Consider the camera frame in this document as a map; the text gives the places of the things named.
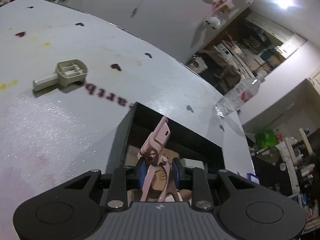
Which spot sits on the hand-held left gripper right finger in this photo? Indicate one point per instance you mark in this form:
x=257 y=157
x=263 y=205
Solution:
x=176 y=171

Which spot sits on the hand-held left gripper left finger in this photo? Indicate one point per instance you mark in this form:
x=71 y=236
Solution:
x=141 y=170

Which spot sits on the white power adapter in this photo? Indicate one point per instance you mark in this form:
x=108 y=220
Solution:
x=193 y=168

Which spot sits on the black storage box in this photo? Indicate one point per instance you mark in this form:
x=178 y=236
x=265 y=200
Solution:
x=120 y=140

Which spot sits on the blue tissue pack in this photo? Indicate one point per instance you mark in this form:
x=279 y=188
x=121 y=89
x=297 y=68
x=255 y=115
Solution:
x=253 y=178

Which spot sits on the green plastic bag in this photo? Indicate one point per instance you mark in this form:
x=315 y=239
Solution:
x=265 y=137

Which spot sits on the black lettered board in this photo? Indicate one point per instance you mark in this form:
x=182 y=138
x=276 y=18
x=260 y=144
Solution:
x=271 y=177

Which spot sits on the clear plastic water bottle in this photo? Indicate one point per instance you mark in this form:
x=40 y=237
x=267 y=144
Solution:
x=237 y=96

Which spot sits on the shelf of bottles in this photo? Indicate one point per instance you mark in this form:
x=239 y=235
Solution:
x=303 y=162

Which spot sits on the white plush toy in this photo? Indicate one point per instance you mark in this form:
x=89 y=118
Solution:
x=212 y=22

